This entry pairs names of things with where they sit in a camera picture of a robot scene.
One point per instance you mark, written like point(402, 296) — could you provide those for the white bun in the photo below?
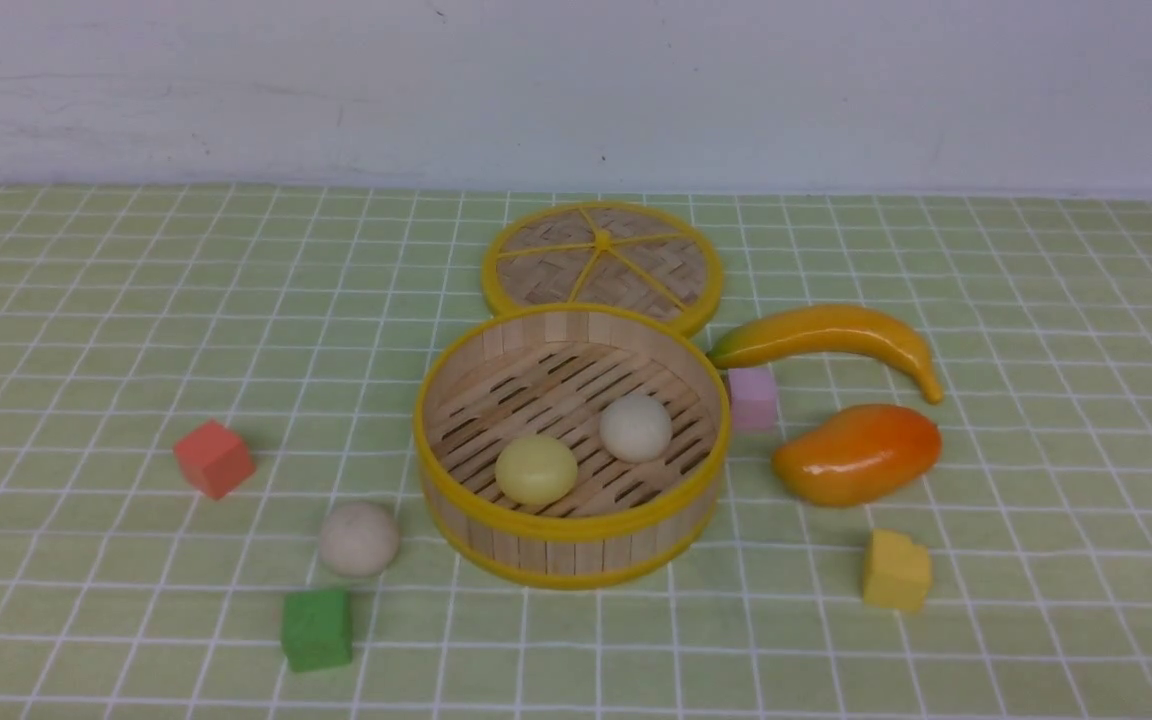
point(635, 428)
point(358, 539)

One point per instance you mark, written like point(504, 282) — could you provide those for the yellow bun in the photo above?
point(536, 470)

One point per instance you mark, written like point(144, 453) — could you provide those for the bamboo steamer tray yellow rim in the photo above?
point(552, 370)

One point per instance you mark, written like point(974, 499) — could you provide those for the woven bamboo steamer lid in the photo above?
point(616, 254)

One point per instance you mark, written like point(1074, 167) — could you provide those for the pink foam cube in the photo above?
point(754, 399)

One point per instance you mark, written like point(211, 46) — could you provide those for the yellow toy banana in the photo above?
point(835, 328)

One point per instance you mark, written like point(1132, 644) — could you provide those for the orange toy mango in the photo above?
point(860, 454)

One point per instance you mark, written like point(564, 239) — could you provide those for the green foam cube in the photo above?
point(317, 629)

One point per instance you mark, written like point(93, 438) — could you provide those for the red foam cube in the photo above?
point(214, 459)

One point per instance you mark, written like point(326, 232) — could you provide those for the yellow foam cube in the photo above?
point(897, 572)

